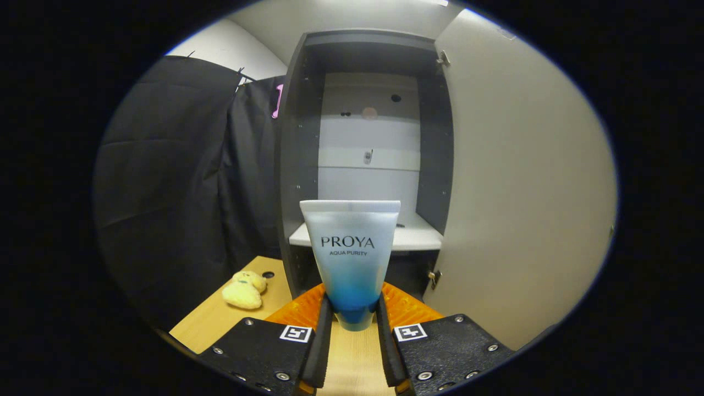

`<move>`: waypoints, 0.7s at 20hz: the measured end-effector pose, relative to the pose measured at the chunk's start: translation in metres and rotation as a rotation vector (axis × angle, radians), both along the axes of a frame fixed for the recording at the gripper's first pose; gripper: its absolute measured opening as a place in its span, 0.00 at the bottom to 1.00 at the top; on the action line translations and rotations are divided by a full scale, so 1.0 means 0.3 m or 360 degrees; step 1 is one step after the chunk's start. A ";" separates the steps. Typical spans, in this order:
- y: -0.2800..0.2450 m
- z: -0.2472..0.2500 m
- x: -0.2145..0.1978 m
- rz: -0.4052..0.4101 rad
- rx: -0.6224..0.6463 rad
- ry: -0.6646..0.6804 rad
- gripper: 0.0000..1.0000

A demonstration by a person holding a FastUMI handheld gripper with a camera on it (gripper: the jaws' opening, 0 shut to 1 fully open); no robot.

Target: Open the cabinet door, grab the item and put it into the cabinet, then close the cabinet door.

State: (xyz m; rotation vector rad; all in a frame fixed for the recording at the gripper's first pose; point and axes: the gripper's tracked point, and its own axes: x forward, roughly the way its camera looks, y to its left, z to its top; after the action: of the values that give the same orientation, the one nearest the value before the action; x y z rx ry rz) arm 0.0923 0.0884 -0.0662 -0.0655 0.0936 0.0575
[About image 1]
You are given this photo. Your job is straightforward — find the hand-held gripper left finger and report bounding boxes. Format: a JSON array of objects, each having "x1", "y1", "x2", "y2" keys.
[{"x1": 198, "y1": 283, "x2": 334, "y2": 396}]

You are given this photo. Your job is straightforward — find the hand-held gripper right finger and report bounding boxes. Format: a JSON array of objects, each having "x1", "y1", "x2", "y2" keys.
[{"x1": 376, "y1": 282, "x2": 516, "y2": 396}]

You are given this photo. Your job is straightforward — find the white blue cosmetic tube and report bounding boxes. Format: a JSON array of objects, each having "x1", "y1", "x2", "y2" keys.
[{"x1": 300, "y1": 200, "x2": 401, "y2": 332}]

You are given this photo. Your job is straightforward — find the beige cabinet door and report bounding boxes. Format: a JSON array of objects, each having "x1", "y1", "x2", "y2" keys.
[{"x1": 421, "y1": 8, "x2": 618, "y2": 351}]

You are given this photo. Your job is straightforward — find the yellow plush toy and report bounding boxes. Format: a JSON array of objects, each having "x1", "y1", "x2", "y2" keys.
[{"x1": 222, "y1": 270, "x2": 268, "y2": 310}]

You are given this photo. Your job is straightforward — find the black backdrop cloth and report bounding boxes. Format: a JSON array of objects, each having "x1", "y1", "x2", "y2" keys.
[{"x1": 93, "y1": 55, "x2": 287, "y2": 331}]

